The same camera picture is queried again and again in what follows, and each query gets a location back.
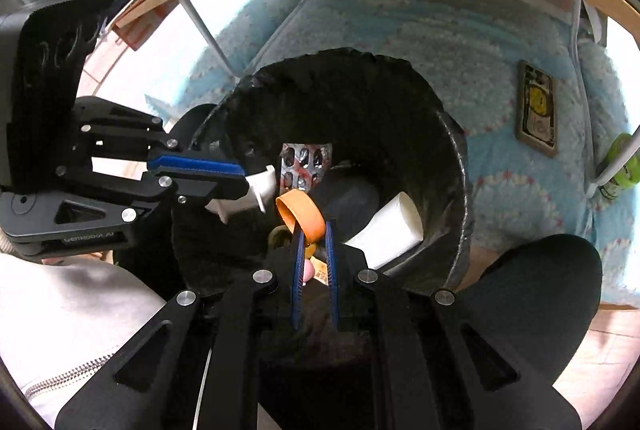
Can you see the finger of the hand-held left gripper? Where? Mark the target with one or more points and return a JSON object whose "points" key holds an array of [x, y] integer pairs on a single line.
{"points": [[200, 165], [210, 190]]}

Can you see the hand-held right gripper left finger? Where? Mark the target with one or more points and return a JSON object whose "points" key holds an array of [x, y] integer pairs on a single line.
{"points": [[298, 280]]}

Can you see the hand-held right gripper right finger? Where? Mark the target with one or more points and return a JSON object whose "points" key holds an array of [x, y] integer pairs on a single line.
{"points": [[331, 280]]}

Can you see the white tissue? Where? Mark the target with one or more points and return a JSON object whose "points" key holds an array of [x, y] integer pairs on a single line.
{"points": [[260, 187]]}

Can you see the black bottle with orange cap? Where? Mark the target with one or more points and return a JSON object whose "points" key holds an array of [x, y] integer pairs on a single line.
{"points": [[305, 210]]}

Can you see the white cardboard tube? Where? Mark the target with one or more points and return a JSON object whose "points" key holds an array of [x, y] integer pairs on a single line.
{"points": [[390, 230]]}

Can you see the silver blister pack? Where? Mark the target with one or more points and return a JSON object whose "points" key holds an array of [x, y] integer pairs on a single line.
{"points": [[305, 164]]}

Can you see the black trash bin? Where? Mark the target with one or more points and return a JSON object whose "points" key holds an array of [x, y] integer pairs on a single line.
{"points": [[400, 119]]}

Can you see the person's grey jacket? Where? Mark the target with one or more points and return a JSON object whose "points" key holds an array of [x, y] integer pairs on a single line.
{"points": [[60, 310]]}

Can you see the person's black trouser leg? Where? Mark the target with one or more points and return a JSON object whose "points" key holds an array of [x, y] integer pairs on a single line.
{"points": [[525, 290]]}

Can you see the blue bed sheet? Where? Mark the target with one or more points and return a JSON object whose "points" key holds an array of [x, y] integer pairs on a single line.
{"points": [[450, 24]]}

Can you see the green bottle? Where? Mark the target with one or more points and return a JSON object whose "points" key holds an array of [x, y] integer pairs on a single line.
{"points": [[622, 164]]}

